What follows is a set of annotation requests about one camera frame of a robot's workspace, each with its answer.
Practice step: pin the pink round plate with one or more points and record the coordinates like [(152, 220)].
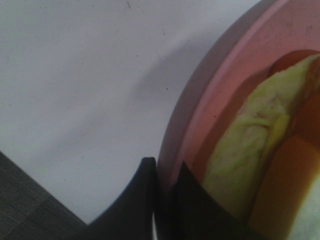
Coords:
[(239, 60)]

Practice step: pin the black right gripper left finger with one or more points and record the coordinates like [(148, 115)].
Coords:
[(130, 217)]

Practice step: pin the white bread sandwich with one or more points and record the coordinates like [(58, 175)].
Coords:
[(287, 203)]

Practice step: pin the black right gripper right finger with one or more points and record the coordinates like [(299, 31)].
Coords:
[(187, 212)]

